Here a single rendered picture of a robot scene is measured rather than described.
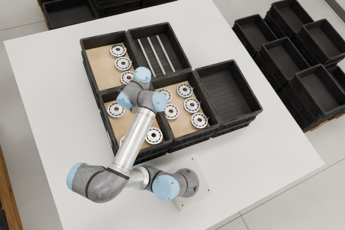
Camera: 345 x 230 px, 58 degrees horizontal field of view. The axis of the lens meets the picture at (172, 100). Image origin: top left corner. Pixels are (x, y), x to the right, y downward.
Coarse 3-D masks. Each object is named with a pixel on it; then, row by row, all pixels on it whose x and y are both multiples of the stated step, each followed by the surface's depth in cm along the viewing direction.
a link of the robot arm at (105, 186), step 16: (144, 96) 126; (160, 96) 123; (144, 112) 122; (144, 128) 121; (128, 144) 118; (128, 160) 117; (96, 176) 116; (112, 176) 113; (128, 176) 116; (96, 192) 113; (112, 192) 113
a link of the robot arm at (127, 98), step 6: (132, 84) 134; (138, 84) 134; (126, 90) 132; (132, 90) 130; (138, 90) 129; (120, 96) 130; (126, 96) 130; (132, 96) 129; (120, 102) 132; (126, 102) 129; (132, 102) 130; (126, 108) 133
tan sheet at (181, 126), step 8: (160, 88) 193; (168, 88) 194; (176, 96) 193; (192, 96) 195; (176, 104) 190; (184, 112) 188; (200, 112) 190; (176, 120) 185; (184, 120) 186; (176, 128) 182; (184, 128) 183; (192, 128) 184; (176, 136) 180
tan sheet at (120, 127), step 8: (104, 104) 182; (128, 112) 182; (112, 120) 178; (120, 120) 178; (128, 120) 179; (112, 128) 175; (120, 128) 176; (128, 128) 177; (120, 136) 174; (152, 136) 177; (144, 144) 174
